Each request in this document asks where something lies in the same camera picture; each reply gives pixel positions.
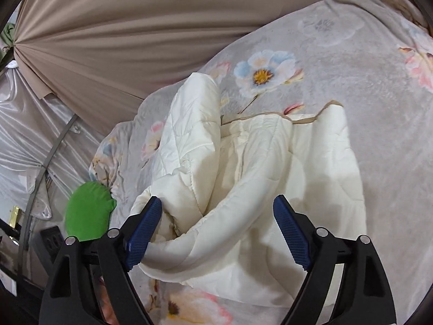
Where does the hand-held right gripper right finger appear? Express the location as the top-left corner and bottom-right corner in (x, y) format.
(273, 194), (397, 325)

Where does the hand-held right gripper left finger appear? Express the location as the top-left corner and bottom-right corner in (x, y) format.
(39, 196), (163, 325)

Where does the cream quilted jacket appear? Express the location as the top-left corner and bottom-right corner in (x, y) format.
(130, 73), (368, 307)

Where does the green cushion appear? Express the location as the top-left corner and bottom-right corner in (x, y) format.
(65, 181), (117, 242)

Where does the black power strip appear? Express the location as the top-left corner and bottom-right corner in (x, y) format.
(40, 227), (65, 261)

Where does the curved metal band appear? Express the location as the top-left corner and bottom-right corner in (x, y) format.
(17, 113), (79, 278)

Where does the silver satin cloth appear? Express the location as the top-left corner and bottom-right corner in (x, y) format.
(0, 64), (112, 220)

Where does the grey floral blanket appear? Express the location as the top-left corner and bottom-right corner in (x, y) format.
(88, 0), (433, 325)

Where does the beige curtain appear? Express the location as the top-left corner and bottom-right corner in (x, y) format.
(14, 0), (339, 136)

